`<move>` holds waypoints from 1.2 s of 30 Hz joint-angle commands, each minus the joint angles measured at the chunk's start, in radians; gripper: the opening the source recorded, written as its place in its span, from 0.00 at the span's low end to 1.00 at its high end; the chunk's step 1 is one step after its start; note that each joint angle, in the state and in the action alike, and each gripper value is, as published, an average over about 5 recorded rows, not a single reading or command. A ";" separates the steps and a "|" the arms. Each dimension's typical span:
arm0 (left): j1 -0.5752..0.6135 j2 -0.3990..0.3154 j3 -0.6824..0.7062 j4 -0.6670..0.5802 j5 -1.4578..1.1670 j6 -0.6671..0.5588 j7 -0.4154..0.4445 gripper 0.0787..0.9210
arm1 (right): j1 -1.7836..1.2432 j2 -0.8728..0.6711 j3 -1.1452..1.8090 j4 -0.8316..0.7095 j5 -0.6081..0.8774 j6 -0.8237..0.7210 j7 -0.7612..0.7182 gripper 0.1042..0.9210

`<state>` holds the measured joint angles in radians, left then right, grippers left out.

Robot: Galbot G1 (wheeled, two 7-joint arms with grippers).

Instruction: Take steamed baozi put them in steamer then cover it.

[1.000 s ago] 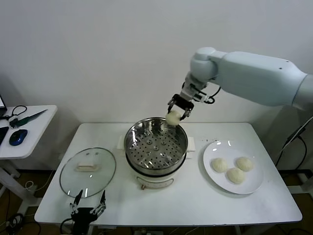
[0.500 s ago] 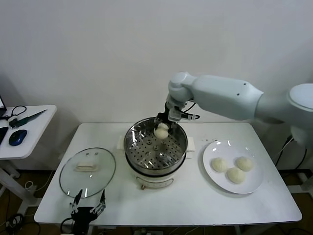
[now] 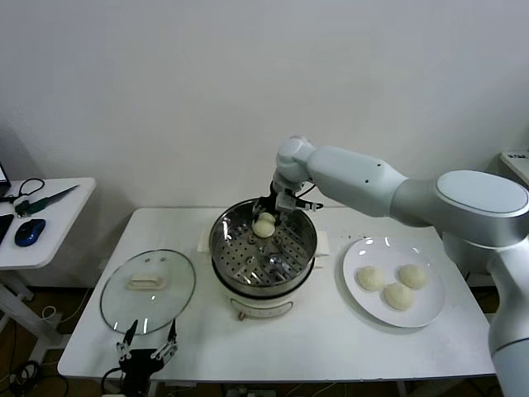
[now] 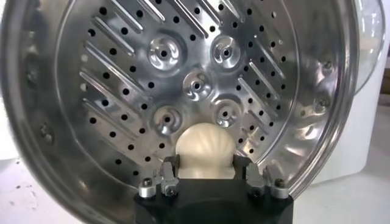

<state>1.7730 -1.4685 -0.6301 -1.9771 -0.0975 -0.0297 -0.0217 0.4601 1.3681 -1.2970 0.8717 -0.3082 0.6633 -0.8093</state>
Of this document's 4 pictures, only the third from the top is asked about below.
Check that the perforated steel steamer basket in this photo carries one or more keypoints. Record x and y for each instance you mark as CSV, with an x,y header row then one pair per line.
x,y
297,245

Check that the blue black computer mouse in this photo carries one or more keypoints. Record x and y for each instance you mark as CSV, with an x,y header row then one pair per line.
x,y
30,232

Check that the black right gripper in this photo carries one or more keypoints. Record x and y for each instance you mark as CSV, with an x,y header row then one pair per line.
x,y
277,198

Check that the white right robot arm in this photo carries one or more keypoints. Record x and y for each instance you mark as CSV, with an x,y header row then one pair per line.
x,y
355,182

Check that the laptop with lit screen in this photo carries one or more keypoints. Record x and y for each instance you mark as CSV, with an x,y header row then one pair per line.
x,y
3,175

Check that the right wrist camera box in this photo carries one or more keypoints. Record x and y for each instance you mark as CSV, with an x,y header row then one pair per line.
x,y
295,202

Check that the white side table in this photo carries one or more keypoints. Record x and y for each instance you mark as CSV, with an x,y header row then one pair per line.
x,y
62,231

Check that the small white black gadget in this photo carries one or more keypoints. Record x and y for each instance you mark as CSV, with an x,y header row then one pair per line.
x,y
22,203

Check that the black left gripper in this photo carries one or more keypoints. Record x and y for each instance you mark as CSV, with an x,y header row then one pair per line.
x,y
136,366

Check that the white steamed baozi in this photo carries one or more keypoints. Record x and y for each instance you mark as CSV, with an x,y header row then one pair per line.
x,y
413,276
370,278
263,227
398,296

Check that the round glass pot lid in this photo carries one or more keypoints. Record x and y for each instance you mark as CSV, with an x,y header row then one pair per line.
x,y
145,282

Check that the black flat phone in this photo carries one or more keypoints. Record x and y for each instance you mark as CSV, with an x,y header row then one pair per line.
x,y
4,229

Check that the white round plate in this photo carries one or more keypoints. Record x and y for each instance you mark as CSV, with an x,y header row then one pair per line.
x,y
359,256

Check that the white electric cooker pot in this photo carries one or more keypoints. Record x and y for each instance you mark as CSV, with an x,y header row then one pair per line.
x,y
256,308

